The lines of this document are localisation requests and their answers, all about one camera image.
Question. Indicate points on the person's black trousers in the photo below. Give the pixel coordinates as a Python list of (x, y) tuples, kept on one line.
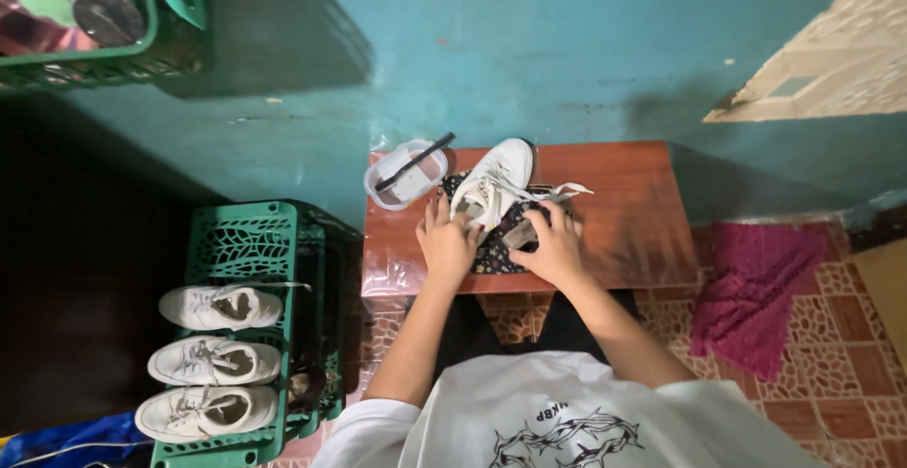
[(460, 326)]

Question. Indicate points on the blue plastic bag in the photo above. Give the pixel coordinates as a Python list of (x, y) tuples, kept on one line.
[(64, 439)]

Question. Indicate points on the grey-brown cleaning brush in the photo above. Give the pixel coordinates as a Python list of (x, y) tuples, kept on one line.
[(521, 235)]

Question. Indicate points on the white sneaker with laces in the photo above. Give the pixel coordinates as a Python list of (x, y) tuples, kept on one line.
[(499, 170)]

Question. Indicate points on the person's white printed t-shirt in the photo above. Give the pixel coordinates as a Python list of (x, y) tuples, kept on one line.
[(567, 418)]

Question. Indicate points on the brown cardboard piece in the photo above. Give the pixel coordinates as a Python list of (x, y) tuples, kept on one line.
[(886, 298)]

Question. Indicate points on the green plastic rack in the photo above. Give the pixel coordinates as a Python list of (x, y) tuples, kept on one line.
[(241, 241)]

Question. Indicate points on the person's right hand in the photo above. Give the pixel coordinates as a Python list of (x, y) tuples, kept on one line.
[(560, 252)]

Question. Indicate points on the brown wooden low table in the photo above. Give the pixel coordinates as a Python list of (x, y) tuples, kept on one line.
[(623, 199)]

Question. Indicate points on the dark floral cloth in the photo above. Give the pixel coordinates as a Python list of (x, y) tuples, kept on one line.
[(496, 255)]

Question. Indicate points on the magenta fluffy cloth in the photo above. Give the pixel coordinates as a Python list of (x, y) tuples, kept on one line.
[(751, 291)]

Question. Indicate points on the green plastic basket with items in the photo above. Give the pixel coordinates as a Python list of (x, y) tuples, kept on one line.
[(92, 14)]

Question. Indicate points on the person's left hand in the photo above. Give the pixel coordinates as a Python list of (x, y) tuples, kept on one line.
[(443, 245)]

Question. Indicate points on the clear plastic container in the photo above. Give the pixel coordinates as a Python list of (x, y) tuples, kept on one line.
[(386, 195)]

